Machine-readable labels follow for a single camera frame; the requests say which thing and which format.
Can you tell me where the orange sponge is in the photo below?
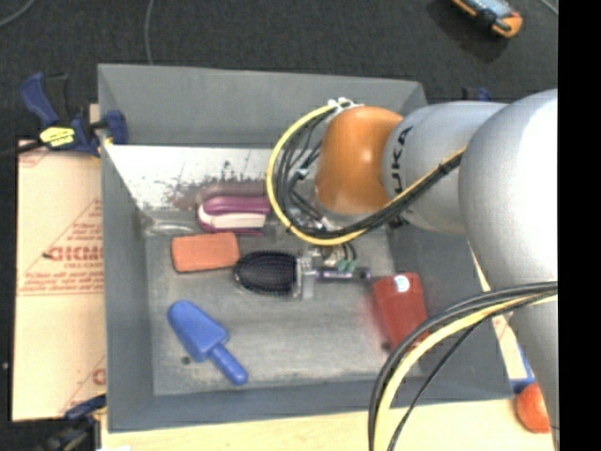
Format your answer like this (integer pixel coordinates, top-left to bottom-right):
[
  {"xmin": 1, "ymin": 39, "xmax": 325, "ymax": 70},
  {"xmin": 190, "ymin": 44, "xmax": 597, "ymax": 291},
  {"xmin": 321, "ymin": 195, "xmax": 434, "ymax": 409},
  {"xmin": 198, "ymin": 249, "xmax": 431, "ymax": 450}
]
[{"xmin": 170, "ymin": 231, "xmax": 241, "ymax": 274}]

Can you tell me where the brown cardboard board red print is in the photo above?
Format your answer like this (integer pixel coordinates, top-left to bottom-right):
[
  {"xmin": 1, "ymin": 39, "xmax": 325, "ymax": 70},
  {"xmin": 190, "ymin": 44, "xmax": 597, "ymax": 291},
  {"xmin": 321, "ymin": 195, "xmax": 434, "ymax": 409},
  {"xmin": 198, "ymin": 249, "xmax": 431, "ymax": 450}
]
[{"xmin": 10, "ymin": 138, "xmax": 107, "ymax": 422}]

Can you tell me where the clear glass thing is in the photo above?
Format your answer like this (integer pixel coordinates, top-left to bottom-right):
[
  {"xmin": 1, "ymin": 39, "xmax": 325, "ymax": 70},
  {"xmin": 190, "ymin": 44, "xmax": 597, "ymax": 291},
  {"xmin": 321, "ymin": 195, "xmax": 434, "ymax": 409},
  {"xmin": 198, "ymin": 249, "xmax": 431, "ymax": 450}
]
[{"xmin": 139, "ymin": 217, "xmax": 200, "ymax": 240}]

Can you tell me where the purple and white case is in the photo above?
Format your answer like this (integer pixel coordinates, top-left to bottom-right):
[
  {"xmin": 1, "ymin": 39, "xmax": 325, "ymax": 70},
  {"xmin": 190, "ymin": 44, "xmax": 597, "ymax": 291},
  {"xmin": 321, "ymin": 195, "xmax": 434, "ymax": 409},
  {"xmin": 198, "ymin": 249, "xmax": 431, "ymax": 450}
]
[{"xmin": 195, "ymin": 194, "xmax": 273, "ymax": 237}]

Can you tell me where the grey metal bin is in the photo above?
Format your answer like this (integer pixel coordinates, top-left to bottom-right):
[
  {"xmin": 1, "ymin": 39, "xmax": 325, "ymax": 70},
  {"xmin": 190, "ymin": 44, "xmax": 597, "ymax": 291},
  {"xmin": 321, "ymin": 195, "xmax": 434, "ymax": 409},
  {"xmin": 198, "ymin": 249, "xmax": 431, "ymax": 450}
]
[{"xmin": 97, "ymin": 63, "xmax": 516, "ymax": 434}]

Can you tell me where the blue toy scoop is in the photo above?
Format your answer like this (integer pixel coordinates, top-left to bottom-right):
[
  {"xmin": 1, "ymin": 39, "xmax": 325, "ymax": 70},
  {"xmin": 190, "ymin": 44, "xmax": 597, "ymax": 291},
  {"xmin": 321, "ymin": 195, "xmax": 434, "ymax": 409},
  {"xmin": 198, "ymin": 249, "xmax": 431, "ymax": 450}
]
[{"xmin": 166, "ymin": 299, "xmax": 250, "ymax": 387}]

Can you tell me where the black hairbrush with purple handle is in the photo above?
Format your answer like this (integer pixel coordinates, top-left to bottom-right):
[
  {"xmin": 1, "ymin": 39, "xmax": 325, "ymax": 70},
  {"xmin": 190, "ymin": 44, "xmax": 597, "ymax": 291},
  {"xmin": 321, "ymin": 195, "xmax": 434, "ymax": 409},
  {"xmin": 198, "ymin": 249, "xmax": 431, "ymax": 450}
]
[{"xmin": 233, "ymin": 250, "xmax": 373, "ymax": 298}]

